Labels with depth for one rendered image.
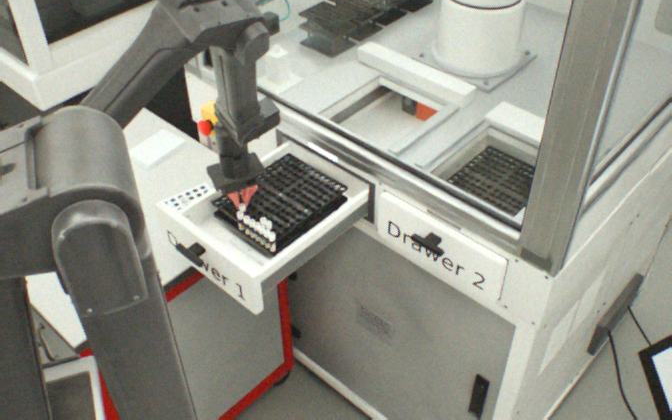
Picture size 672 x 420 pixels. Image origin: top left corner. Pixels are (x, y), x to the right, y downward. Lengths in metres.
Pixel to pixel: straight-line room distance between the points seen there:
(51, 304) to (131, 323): 1.08
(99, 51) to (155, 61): 1.23
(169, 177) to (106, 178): 1.38
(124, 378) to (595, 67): 0.75
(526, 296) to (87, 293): 1.04
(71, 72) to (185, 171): 0.46
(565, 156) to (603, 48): 0.19
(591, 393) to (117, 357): 1.96
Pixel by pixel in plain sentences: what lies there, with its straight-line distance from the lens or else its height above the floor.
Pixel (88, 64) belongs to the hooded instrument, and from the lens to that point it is 2.04.
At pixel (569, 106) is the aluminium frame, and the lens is 1.08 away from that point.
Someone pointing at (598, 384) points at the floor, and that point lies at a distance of 2.36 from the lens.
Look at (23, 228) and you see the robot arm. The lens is 0.39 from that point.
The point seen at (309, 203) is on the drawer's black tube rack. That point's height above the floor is 0.90.
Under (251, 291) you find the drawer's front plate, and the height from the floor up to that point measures 0.88.
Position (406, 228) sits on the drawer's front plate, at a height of 0.88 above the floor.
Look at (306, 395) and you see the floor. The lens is 2.20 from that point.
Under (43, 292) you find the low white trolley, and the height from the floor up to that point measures 0.76.
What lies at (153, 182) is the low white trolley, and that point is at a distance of 1.75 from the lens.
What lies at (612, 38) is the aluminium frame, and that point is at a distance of 1.00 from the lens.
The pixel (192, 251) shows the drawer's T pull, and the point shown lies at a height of 0.91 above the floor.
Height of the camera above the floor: 1.85
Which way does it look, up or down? 41 degrees down
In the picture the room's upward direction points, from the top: 1 degrees counter-clockwise
